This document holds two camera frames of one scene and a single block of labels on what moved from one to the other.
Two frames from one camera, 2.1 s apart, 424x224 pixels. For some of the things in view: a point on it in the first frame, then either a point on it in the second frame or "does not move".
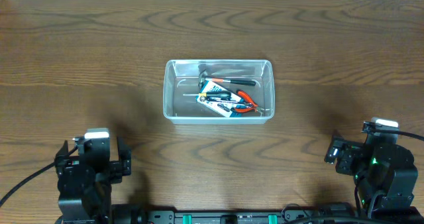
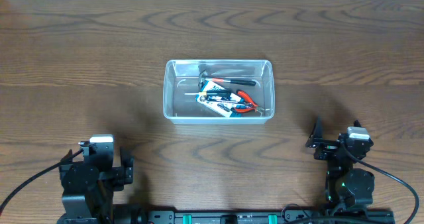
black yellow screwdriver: (223, 95) does not move
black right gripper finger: (331, 155) → (316, 139)
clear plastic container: (180, 77) does not move
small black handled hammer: (204, 78) does not move
